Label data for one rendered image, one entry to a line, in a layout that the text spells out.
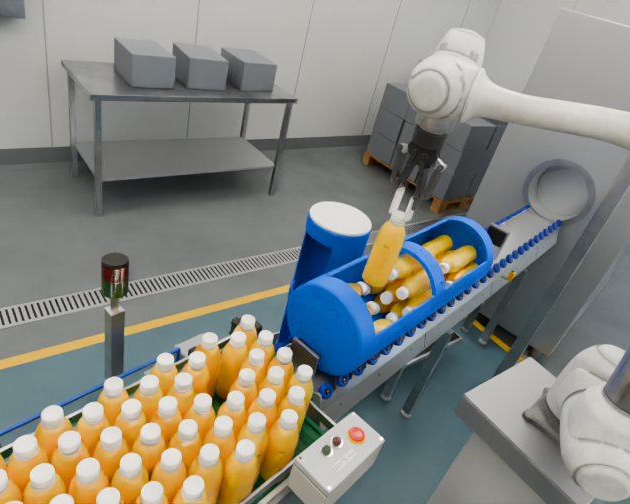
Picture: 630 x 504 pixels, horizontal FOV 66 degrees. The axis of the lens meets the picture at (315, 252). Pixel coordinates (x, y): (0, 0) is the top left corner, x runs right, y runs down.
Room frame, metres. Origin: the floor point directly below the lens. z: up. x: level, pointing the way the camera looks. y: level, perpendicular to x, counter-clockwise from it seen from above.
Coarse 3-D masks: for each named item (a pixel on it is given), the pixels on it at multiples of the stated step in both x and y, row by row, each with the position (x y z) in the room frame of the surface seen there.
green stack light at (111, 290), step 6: (102, 282) 0.89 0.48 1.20; (108, 282) 0.88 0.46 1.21; (120, 282) 0.89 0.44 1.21; (126, 282) 0.91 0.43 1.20; (102, 288) 0.89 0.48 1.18; (108, 288) 0.88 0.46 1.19; (114, 288) 0.88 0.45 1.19; (120, 288) 0.89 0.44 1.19; (126, 288) 0.91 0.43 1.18; (108, 294) 0.88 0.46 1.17; (114, 294) 0.88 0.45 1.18; (120, 294) 0.89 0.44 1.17; (126, 294) 0.91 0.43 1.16
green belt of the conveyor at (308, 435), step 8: (216, 400) 0.88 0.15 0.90; (224, 400) 0.89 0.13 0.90; (216, 408) 0.86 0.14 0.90; (304, 424) 0.88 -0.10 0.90; (312, 424) 0.89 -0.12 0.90; (304, 432) 0.86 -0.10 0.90; (312, 432) 0.86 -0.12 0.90; (320, 432) 0.87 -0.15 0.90; (304, 440) 0.83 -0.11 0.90; (312, 440) 0.84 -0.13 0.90; (296, 448) 0.80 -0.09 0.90; (304, 448) 0.81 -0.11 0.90; (296, 456) 0.78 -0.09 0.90; (288, 472) 0.73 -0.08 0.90; (264, 480) 0.69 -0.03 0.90; (256, 488) 0.67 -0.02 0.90; (272, 488) 0.68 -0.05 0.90; (264, 496) 0.65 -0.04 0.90
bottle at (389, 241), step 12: (384, 228) 1.11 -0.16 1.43; (396, 228) 1.10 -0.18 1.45; (384, 240) 1.09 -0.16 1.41; (396, 240) 1.09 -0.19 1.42; (372, 252) 1.11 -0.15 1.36; (384, 252) 1.09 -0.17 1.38; (396, 252) 1.09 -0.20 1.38; (372, 264) 1.09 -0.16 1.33; (384, 264) 1.08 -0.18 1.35; (372, 276) 1.08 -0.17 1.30; (384, 276) 1.09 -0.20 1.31
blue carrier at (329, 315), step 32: (448, 224) 1.81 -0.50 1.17; (416, 256) 1.38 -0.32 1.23; (480, 256) 1.72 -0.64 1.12; (320, 288) 1.08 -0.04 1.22; (352, 288) 1.10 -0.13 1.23; (448, 288) 1.38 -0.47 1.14; (288, 320) 1.13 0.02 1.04; (320, 320) 1.06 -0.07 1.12; (352, 320) 1.01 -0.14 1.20; (416, 320) 1.22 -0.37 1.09; (320, 352) 1.04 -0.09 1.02; (352, 352) 0.99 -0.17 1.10
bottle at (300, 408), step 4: (284, 400) 0.79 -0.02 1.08; (288, 400) 0.78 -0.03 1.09; (280, 404) 0.79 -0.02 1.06; (284, 404) 0.78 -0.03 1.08; (288, 404) 0.78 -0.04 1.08; (292, 404) 0.78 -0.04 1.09; (296, 404) 0.78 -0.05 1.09; (300, 404) 0.78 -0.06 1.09; (304, 404) 0.80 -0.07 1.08; (280, 408) 0.78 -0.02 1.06; (284, 408) 0.78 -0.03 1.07; (288, 408) 0.77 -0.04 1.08; (292, 408) 0.77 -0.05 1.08; (296, 408) 0.78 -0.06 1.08; (300, 408) 0.78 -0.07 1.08; (304, 408) 0.79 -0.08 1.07; (280, 412) 0.77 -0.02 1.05; (296, 412) 0.77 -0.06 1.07; (300, 412) 0.78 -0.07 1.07; (304, 412) 0.79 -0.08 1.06; (280, 416) 0.77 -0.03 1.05; (300, 416) 0.77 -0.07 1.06; (304, 416) 0.79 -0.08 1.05; (300, 420) 0.77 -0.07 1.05; (300, 424) 0.78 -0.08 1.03; (300, 428) 0.78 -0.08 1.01
